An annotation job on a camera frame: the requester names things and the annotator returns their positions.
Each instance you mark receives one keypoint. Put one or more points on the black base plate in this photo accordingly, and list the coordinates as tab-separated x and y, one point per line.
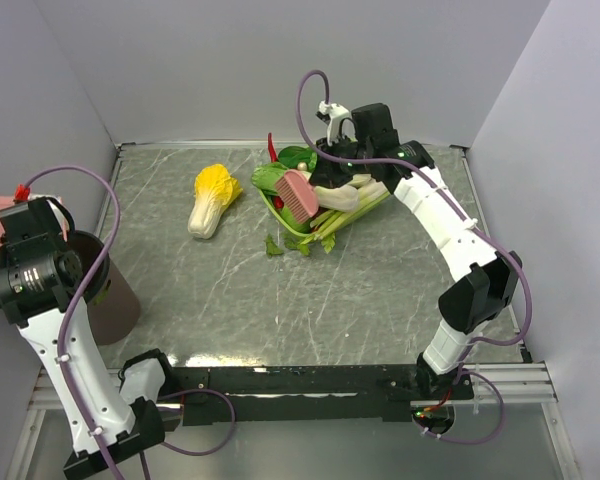
208	395

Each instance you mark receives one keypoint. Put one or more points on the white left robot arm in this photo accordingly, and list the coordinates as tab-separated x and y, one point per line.
66	297

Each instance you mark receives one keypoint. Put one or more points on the green bok choy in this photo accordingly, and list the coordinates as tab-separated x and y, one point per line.
367	187

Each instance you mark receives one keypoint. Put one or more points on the aluminium rail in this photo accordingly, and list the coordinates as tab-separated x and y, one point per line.
518	383

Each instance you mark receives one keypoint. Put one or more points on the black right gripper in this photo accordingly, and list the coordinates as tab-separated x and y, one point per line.
325	173

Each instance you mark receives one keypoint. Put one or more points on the green celery stalks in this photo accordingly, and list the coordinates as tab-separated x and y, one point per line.
325	235

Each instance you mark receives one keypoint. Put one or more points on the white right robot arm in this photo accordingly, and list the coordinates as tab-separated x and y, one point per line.
364	140

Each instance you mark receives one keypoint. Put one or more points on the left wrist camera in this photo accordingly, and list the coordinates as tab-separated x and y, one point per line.
24	193

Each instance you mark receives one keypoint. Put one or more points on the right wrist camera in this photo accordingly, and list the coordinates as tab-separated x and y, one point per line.
334	116

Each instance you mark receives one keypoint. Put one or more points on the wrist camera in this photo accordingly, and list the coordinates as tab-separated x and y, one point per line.
334	116
24	193

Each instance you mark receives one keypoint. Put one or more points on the pink hand brush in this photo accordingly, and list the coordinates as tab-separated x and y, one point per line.
298	195

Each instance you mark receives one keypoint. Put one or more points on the green plastic basket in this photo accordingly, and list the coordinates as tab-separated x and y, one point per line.
282	213

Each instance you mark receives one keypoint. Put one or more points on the red chili pepper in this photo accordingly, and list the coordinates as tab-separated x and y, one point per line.
271	149

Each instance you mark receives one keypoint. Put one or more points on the brown round bin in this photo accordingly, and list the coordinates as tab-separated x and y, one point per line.
113	307

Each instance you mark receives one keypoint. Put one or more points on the large green napa cabbage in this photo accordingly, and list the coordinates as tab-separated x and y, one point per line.
344	198

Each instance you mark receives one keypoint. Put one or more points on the yellow napa cabbage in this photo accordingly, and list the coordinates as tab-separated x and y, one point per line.
215	189

